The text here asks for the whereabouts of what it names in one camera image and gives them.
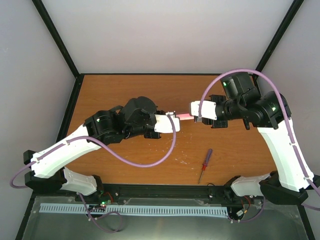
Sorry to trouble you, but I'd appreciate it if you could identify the pink photo frame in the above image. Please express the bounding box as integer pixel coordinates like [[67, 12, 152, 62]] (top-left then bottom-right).
[[175, 113, 194, 121]]

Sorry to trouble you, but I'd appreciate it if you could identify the blue red screwdriver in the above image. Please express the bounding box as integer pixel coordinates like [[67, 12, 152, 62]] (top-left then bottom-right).
[[198, 148, 213, 184]]

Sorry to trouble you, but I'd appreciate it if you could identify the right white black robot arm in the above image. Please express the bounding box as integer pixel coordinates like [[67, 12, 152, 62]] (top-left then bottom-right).
[[215, 72, 318, 205]]

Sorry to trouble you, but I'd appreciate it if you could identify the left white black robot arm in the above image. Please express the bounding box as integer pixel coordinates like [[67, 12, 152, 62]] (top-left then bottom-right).
[[23, 96, 157, 196]]

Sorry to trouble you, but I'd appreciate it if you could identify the grey metal front plate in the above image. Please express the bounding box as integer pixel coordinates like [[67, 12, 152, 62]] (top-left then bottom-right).
[[21, 196, 315, 240]]

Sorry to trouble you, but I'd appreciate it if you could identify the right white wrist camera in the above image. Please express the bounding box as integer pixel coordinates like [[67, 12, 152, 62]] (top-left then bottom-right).
[[189, 100, 218, 120]]

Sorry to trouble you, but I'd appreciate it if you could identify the light blue cable duct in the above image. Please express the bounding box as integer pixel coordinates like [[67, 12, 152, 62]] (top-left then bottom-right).
[[38, 203, 228, 218]]

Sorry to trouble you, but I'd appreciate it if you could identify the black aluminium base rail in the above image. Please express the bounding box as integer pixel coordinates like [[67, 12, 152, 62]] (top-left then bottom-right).
[[74, 183, 266, 207]]

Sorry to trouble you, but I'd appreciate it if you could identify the black cage frame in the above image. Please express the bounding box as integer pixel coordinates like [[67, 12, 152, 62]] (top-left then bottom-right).
[[14, 0, 317, 240]]

